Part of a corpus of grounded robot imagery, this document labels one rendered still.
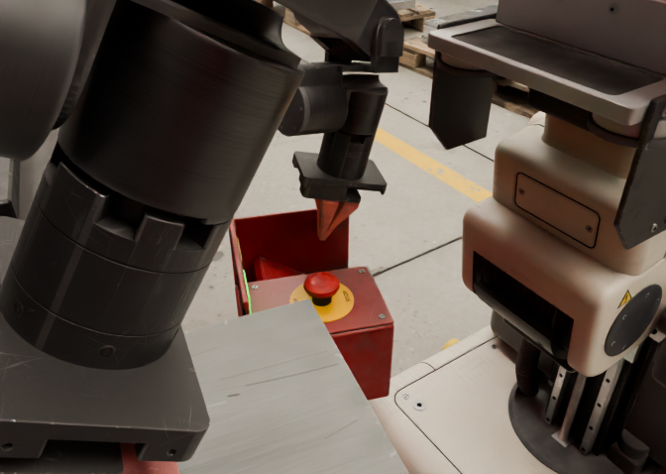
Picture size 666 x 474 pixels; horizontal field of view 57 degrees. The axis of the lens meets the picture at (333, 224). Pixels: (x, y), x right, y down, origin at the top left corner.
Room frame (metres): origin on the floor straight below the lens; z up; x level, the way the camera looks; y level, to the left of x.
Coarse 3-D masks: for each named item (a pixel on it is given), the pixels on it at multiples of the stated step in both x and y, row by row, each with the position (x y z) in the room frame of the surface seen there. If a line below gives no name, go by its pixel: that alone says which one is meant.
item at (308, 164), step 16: (336, 144) 0.61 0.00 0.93; (352, 144) 0.61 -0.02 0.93; (368, 144) 0.62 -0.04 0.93; (304, 160) 0.63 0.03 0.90; (320, 160) 0.62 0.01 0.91; (336, 160) 0.61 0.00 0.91; (352, 160) 0.61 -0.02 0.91; (368, 160) 0.63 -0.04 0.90; (304, 176) 0.59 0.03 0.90; (320, 176) 0.60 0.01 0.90; (336, 176) 0.61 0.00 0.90; (352, 176) 0.61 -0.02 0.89; (368, 176) 0.63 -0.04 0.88; (384, 192) 0.61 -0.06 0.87
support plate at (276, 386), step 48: (192, 336) 0.24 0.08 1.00; (240, 336) 0.24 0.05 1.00; (288, 336) 0.24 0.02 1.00; (240, 384) 0.21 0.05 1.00; (288, 384) 0.21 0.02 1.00; (336, 384) 0.21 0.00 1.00; (240, 432) 0.18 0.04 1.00; (288, 432) 0.18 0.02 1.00; (336, 432) 0.18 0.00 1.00; (384, 432) 0.18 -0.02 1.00
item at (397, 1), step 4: (388, 0) 4.27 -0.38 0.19; (392, 0) 4.27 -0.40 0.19; (396, 0) 4.27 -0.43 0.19; (400, 0) 4.27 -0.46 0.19; (404, 0) 4.27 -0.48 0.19; (408, 0) 4.27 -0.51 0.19; (412, 0) 4.29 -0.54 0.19; (392, 4) 4.20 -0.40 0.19; (396, 4) 4.22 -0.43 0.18; (400, 4) 4.24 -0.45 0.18; (404, 4) 4.25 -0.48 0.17; (408, 4) 4.27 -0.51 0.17; (412, 4) 4.29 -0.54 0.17; (396, 8) 4.22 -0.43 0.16; (400, 8) 4.23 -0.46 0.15; (404, 8) 4.25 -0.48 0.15
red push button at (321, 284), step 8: (320, 272) 0.54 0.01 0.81; (312, 280) 0.53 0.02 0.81; (320, 280) 0.53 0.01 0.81; (328, 280) 0.53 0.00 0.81; (336, 280) 0.53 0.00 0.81; (304, 288) 0.52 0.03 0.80; (312, 288) 0.51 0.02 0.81; (320, 288) 0.51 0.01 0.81; (328, 288) 0.51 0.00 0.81; (336, 288) 0.52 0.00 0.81; (312, 296) 0.51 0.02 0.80; (320, 296) 0.51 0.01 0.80; (328, 296) 0.51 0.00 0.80; (320, 304) 0.52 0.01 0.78
